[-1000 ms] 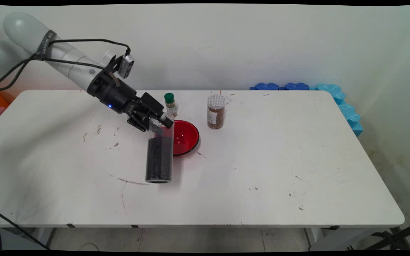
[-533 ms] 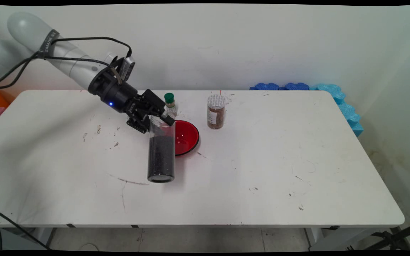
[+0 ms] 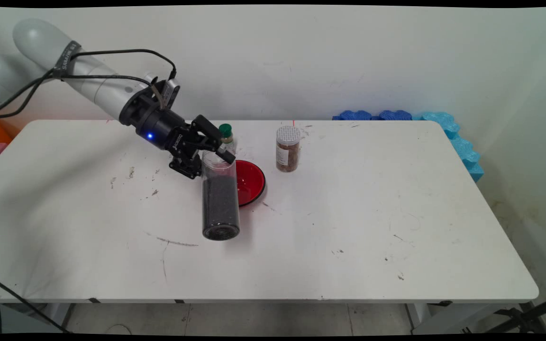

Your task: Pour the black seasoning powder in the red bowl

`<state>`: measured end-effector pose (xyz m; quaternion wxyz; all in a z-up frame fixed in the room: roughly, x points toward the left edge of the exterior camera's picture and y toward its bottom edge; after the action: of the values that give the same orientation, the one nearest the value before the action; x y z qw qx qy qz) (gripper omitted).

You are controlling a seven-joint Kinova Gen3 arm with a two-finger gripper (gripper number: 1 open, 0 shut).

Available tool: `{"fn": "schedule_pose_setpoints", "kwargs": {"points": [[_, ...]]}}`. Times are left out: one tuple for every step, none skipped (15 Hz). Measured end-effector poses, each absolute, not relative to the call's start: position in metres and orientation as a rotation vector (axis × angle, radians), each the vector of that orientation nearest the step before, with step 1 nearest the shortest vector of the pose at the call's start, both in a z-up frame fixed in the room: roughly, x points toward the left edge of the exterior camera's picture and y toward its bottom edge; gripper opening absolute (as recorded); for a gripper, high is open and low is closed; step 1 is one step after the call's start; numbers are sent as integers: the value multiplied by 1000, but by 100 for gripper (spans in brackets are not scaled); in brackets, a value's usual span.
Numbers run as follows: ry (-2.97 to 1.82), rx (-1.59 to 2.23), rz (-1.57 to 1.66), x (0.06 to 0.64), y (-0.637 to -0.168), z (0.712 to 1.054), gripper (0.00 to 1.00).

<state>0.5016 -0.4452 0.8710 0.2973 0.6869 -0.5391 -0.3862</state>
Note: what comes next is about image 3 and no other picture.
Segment light blue foam mat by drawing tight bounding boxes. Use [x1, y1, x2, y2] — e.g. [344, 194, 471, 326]
[413, 111, 484, 183]

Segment grey table leg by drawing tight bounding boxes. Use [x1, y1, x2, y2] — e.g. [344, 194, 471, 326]
[406, 303, 432, 332]
[43, 303, 77, 332]

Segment black camera cable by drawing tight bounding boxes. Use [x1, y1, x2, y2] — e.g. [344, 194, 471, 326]
[0, 49, 178, 119]

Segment small spice bottle green cap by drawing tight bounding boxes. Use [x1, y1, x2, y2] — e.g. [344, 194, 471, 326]
[218, 124, 237, 154]

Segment brown spice jar white lid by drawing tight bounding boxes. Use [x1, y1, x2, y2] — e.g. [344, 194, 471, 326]
[275, 126, 301, 172]

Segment red bowl black rim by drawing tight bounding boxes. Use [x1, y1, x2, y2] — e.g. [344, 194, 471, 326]
[235, 160, 266, 208]

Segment black tripod stand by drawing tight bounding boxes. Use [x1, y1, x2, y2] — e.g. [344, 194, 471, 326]
[463, 294, 546, 334]

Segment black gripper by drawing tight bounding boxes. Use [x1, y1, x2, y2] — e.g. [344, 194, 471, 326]
[119, 90, 237, 180]

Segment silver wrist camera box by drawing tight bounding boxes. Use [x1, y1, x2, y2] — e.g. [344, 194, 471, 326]
[151, 77, 181, 110]

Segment tall clear jar black seeds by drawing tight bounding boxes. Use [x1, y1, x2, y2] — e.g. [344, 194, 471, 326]
[201, 137, 241, 241]

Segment grey velcro strap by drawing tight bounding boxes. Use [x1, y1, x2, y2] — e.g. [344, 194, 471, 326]
[53, 40, 82, 76]

